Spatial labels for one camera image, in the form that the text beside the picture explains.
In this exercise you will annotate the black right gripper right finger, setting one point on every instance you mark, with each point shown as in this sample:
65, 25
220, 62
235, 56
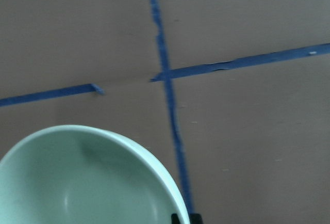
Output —
196, 218

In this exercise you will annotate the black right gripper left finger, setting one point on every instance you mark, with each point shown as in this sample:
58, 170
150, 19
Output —
175, 219

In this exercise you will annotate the green bowl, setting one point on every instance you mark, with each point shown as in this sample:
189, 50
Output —
81, 174

